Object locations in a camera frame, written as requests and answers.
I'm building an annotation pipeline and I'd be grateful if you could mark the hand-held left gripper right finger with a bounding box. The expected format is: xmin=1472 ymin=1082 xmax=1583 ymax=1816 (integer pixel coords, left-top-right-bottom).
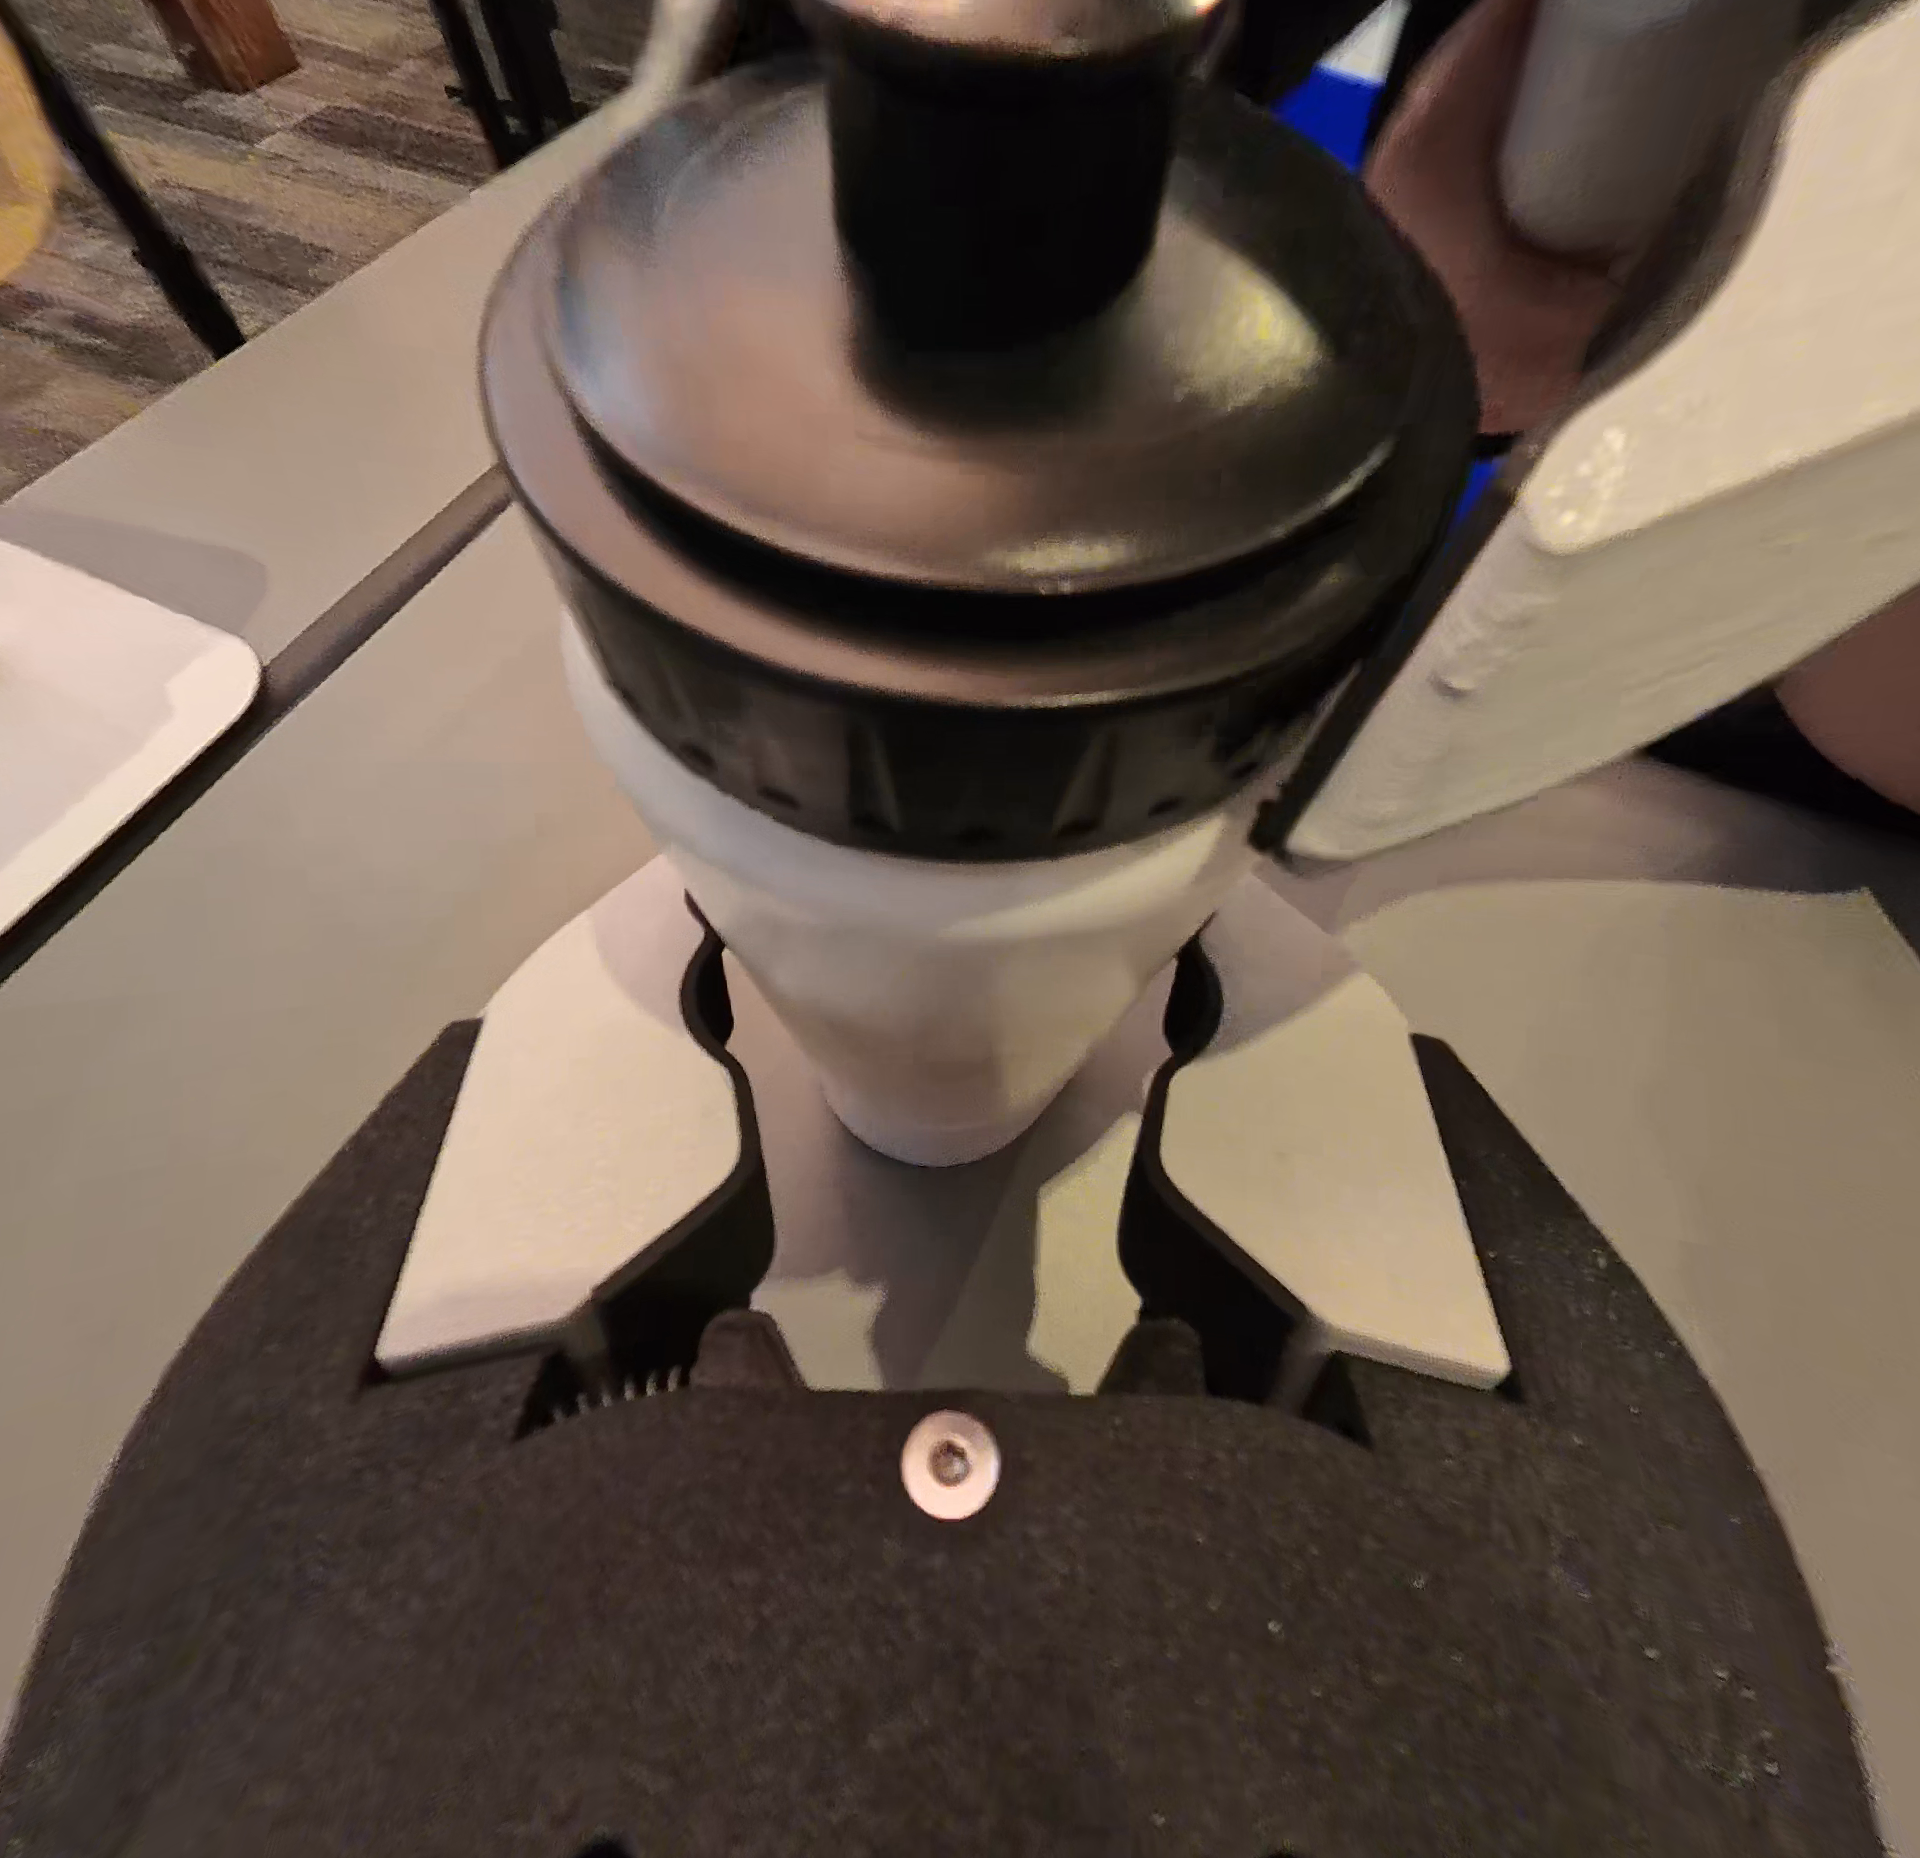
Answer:
xmin=1117 ymin=871 xmax=1513 ymax=1391

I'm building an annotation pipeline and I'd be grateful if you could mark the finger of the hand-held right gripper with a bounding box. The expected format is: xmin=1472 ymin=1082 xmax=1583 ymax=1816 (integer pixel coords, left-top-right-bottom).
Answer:
xmin=1250 ymin=21 xmax=1920 ymax=866
xmin=640 ymin=0 xmax=795 ymax=127

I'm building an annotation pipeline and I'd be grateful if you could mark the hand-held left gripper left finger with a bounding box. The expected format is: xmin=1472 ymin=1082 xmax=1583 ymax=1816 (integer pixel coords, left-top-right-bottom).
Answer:
xmin=372 ymin=856 xmax=783 ymax=1372

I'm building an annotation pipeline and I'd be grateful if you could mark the white plastic bottle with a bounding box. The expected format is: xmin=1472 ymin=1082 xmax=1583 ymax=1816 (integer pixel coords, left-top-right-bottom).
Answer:
xmin=562 ymin=614 xmax=1275 ymax=1171

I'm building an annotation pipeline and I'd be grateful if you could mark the black bottle lid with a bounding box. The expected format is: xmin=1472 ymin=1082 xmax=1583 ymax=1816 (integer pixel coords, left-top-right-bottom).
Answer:
xmin=480 ymin=0 xmax=1480 ymax=863

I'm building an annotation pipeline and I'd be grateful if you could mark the wooden furniture leg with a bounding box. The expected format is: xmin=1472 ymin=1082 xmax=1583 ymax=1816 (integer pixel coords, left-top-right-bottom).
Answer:
xmin=112 ymin=0 xmax=302 ymax=94

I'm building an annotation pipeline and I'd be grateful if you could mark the wooden display board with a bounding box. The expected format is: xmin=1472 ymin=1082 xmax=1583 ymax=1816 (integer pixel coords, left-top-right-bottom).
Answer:
xmin=0 ymin=43 xmax=68 ymax=285

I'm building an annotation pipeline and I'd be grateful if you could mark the black metal frame leg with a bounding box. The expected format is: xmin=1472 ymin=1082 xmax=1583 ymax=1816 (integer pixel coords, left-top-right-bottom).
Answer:
xmin=0 ymin=0 xmax=245 ymax=362
xmin=404 ymin=0 xmax=580 ymax=166

